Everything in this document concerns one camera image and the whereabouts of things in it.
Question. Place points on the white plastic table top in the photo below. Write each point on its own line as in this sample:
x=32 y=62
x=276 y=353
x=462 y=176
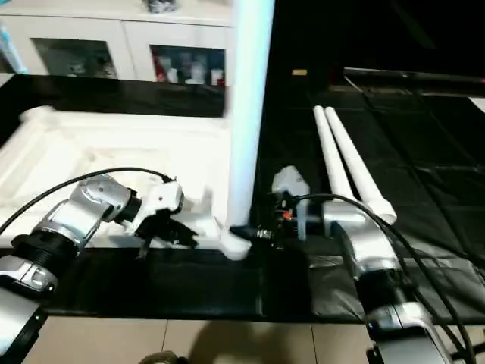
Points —
x=132 y=151

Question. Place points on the white plastic table leg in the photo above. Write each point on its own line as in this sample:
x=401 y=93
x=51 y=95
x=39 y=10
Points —
x=360 y=167
x=333 y=159
x=250 y=95

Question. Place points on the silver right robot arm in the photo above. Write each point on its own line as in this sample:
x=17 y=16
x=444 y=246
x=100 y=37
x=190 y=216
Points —
x=363 y=242

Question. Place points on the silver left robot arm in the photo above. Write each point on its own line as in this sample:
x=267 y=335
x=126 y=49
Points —
x=94 y=201

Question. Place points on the dark rounded foot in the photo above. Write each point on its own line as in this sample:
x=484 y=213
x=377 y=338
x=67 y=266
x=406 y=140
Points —
x=163 y=357

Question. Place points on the black work mat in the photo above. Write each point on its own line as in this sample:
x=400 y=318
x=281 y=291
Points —
x=379 y=151

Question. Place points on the small yellow label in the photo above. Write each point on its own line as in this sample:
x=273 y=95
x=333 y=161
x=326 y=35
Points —
x=299 y=72

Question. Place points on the small white jar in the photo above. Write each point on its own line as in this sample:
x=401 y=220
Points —
x=216 y=77

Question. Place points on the red white bottle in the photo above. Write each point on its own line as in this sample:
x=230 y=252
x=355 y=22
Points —
x=159 y=68

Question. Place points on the black box with label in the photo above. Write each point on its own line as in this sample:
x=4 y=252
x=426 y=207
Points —
x=303 y=34

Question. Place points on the white glass door cabinet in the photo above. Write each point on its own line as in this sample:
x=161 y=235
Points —
x=113 y=38

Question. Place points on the black tripod stand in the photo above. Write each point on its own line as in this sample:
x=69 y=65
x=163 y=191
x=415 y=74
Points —
x=470 y=354

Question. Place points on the white flat strip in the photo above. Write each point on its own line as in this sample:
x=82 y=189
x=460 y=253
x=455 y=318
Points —
x=479 y=103

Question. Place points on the light blue plastic pack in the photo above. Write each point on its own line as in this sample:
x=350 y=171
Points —
x=11 y=49

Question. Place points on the black long rail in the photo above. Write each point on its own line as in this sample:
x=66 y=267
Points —
x=417 y=75

